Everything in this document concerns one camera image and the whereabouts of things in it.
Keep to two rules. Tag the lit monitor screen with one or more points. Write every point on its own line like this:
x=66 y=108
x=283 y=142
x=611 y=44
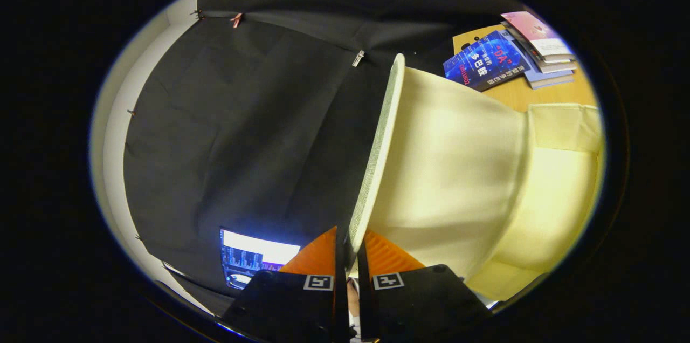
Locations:
x=259 y=256

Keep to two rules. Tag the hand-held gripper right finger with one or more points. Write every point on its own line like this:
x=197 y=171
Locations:
x=364 y=300

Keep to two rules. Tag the cream fabric storage box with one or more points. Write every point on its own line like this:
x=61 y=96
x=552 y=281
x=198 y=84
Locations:
x=458 y=170

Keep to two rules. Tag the pink cover book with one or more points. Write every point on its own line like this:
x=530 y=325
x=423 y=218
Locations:
x=533 y=33

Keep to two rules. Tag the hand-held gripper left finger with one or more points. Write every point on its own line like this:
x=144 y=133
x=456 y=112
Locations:
x=342 y=300

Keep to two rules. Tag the dark blue book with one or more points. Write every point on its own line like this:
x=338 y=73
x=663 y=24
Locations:
x=485 y=62

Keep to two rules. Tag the pale blue book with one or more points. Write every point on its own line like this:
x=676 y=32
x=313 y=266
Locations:
x=547 y=80

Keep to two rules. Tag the red clip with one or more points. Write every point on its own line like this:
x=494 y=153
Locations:
x=236 y=20

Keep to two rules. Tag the silver clip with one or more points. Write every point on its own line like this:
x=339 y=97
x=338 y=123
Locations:
x=358 y=58

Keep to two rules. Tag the grey book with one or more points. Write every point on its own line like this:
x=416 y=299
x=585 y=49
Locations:
x=555 y=65

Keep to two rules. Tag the black backdrop cloth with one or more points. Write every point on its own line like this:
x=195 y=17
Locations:
x=242 y=116

